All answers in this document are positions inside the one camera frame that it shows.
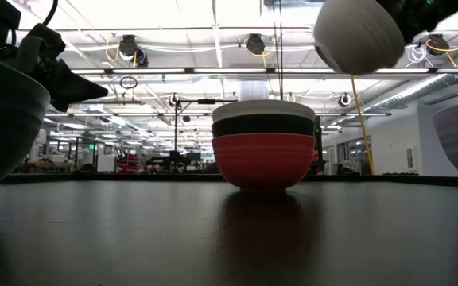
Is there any white pillar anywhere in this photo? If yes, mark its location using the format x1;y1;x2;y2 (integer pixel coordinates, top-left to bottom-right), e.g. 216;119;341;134
239;80;270;102

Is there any black hanging cable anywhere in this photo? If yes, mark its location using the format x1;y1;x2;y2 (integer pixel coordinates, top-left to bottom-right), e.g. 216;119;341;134
272;0;285;100

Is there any white ribbed bowl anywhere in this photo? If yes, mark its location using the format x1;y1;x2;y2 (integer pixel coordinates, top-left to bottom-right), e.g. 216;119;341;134
312;0;406;75
212;99;316;123

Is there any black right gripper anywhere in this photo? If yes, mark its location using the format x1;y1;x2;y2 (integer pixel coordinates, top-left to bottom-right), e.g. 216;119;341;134
375;0;458;45

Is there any yellow cable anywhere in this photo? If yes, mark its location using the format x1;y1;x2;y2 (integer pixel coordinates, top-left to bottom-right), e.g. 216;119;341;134
350;74;375;176

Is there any red cart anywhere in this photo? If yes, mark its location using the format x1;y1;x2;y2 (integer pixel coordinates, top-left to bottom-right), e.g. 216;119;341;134
115;153;142;174

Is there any black ribbed bowl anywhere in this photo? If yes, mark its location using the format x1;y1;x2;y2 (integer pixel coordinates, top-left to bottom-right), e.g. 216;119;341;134
212;114;316;138
0;51;51;194

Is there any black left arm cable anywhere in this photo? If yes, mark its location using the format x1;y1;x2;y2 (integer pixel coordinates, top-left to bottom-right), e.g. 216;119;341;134
41;0;59;27

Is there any black metal stand frame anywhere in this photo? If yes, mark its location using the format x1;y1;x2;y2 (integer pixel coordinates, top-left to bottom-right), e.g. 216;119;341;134
174;98;238;152

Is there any red ribbed bowl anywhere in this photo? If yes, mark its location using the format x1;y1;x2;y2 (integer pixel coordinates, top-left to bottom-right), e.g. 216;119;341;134
212;133;316;191

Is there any dark cabinet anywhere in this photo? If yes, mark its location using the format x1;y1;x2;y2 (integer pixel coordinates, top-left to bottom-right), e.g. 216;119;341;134
312;114;328;176

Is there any white cabinet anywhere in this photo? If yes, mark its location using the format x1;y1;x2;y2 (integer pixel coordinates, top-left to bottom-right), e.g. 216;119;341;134
96;142;117;172

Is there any long ceiling light strip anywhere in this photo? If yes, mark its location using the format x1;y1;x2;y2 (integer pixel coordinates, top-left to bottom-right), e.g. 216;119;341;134
72;67;431;75

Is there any grey wall panel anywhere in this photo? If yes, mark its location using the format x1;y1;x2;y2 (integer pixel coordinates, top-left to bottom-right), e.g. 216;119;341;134
406;145;421;170

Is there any black aluminium table frame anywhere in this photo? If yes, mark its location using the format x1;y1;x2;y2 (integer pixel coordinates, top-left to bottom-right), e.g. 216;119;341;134
0;173;458;188

